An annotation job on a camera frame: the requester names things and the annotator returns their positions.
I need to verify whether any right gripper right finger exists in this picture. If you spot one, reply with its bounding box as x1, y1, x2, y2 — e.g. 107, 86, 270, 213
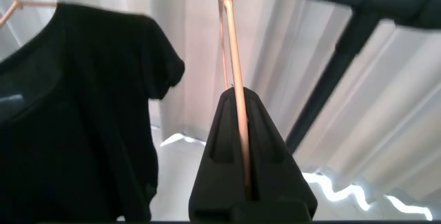
243, 86, 318, 222

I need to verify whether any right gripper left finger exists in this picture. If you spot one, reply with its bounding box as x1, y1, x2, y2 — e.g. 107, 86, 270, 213
188, 86, 249, 222

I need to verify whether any pink clothes hanger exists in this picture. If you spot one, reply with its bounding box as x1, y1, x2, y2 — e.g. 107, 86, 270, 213
0, 0, 58, 28
217, 0, 253, 192

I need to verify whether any black garment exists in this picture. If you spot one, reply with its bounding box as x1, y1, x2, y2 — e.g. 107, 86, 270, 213
0, 2, 186, 223

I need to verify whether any white curtain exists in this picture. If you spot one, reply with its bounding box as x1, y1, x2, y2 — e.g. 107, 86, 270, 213
0, 0, 441, 204

